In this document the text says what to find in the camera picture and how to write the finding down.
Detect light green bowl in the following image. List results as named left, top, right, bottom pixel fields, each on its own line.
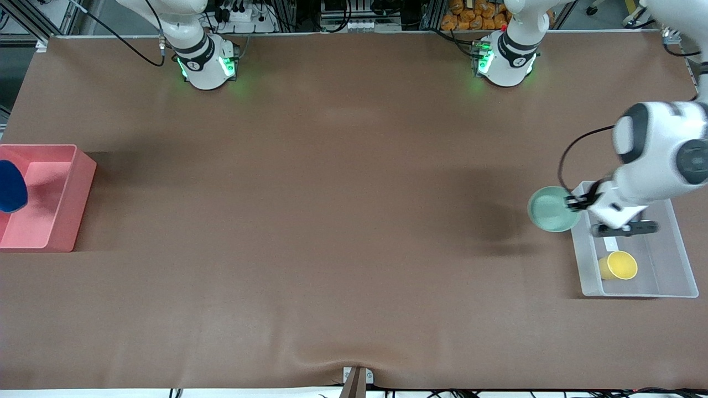
left=527, top=186, right=583, bottom=233

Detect yellow cup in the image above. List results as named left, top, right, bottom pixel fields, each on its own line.
left=598, top=250, right=639, bottom=281

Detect blue cloth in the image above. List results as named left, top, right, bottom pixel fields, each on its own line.
left=0, top=160, right=29, bottom=214

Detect clear plastic bin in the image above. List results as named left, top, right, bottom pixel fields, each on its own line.
left=565, top=181, right=699, bottom=299

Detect orange bagged items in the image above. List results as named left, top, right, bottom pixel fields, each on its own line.
left=441, top=0, right=511, bottom=32

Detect brown table mat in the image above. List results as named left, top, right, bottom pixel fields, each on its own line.
left=0, top=30, right=708, bottom=390

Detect white power strip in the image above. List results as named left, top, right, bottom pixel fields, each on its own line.
left=213, top=0, right=278, bottom=33

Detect pink plastic bin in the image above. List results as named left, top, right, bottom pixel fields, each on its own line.
left=0, top=145, right=97, bottom=253

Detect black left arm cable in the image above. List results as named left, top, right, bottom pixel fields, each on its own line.
left=558, top=39, right=703, bottom=194

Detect metal clamp bracket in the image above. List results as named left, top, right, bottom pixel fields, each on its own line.
left=342, top=366, right=374, bottom=385

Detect brown camera mount pole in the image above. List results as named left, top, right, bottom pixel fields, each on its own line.
left=339, top=368, right=367, bottom=398

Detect aluminium frame post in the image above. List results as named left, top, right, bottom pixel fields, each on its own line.
left=0, top=0, right=84, bottom=45

